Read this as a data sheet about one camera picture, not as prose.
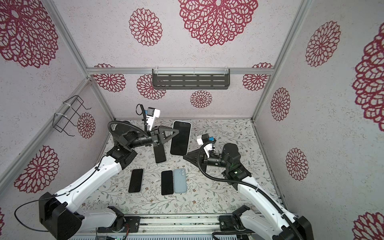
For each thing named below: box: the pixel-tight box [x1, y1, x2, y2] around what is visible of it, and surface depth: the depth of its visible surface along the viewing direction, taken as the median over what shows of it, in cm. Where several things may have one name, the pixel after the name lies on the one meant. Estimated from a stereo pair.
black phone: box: [161, 170, 174, 196], surface depth 89 cm
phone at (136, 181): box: [128, 168, 144, 193], surface depth 89 cm
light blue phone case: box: [173, 168, 187, 193], surface depth 90 cm
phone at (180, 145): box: [170, 120, 192, 156], surface depth 61 cm
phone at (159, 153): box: [153, 144, 166, 164], surface depth 102 cm
